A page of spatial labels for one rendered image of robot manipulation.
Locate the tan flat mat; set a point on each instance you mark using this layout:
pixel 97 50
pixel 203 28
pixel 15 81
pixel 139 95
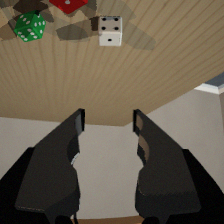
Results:
pixel 6 29

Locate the red die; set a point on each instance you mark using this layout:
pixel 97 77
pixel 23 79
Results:
pixel 68 6

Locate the white die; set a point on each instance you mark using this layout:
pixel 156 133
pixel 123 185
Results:
pixel 109 31

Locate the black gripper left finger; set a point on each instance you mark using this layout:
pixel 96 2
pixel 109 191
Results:
pixel 42 184

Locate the green die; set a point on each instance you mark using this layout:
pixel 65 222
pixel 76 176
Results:
pixel 30 26

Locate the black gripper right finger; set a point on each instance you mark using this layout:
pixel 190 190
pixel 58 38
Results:
pixel 173 185

